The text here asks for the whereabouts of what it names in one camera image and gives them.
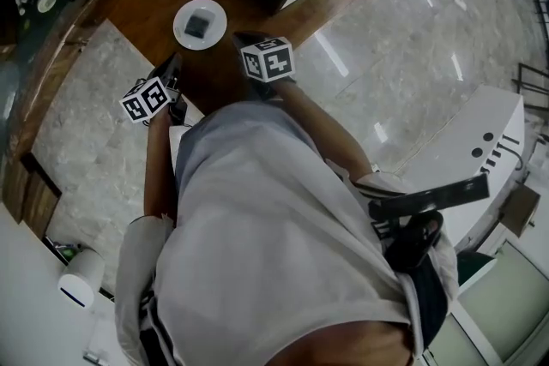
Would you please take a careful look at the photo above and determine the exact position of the white round plate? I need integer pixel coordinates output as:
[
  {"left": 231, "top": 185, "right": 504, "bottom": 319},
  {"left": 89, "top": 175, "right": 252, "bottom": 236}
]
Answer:
[{"left": 172, "top": 0, "right": 228, "bottom": 51}]

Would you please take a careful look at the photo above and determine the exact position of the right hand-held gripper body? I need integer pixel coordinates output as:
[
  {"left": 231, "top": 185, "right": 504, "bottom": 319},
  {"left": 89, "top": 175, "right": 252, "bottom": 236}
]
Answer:
[{"left": 240, "top": 37, "right": 299, "bottom": 101}]

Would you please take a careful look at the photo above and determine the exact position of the person's left forearm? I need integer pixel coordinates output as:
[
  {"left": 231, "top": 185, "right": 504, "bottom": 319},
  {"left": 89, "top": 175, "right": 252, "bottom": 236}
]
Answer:
[{"left": 142, "top": 115, "right": 184, "bottom": 226}]

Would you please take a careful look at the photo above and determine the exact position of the person's right forearm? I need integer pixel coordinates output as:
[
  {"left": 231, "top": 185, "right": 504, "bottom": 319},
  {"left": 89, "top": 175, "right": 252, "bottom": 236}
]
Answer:
[{"left": 274, "top": 80, "right": 378, "bottom": 185}]

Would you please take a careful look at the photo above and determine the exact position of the black backpack strap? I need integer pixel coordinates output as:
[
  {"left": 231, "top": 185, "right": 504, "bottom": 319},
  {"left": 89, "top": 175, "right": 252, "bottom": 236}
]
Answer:
[{"left": 371, "top": 207, "right": 451, "bottom": 351}]

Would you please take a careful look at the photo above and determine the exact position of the dark green seat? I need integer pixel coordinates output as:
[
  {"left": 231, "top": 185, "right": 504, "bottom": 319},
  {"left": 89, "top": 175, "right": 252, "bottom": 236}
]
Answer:
[{"left": 456, "top": 250, "right": 499, "bottom": 288}]

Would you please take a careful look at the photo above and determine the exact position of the black metal rack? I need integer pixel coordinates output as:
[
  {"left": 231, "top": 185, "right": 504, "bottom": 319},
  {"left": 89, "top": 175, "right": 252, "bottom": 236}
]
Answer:
[{"left": 511, "top": 62, "right": 549, "bottom": 115}]

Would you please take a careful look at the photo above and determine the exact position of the person's neck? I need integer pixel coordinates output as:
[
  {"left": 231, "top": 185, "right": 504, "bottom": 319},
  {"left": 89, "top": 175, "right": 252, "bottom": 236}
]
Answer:
[{"left": 263, "top": 320, "right": 415, "bottom": 366}]

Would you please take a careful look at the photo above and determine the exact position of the black flat bar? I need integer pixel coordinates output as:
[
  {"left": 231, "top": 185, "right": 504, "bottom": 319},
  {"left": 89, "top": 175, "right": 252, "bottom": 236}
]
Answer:
[{"left": 367, "top": 174, "right": 491, "bottom": 222}]

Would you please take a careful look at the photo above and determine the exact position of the brown cardboard box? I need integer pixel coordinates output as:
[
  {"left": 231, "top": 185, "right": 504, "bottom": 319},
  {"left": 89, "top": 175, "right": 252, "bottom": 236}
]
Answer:
[{"left": 498, "top": 182, "right": 542, "bottom": 239}]

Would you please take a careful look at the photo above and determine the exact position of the person's grey shirt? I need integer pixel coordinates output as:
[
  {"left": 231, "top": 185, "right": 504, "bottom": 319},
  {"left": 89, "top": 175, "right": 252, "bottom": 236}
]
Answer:
[{"left": 114, "top": 100, "right": 461, "bottom": 366}]

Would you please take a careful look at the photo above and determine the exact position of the white cylindrical bin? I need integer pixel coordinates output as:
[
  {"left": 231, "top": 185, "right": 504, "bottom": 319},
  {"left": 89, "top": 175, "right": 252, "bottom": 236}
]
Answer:
[{"left": 57, "top": 247, "right": 107, "bottom": 309}]

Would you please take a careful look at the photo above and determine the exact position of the white rounded machine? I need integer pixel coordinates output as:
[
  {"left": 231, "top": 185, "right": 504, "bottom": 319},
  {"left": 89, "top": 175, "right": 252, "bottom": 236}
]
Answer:
[{"left": 396, "top": 83, "right": 528, "bottom": 252}]

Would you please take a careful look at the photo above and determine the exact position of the dark square object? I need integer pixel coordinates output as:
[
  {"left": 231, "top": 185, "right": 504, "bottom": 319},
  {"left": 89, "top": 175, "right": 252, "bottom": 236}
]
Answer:
[{"left": 184, "top": 12, "right": 214, "bottom": 39}]

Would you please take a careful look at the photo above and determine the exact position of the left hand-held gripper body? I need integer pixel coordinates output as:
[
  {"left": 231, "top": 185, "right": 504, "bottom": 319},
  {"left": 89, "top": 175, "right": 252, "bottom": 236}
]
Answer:
[{"left": 119, "top": 75, "right": 190, "bottom": 128}]

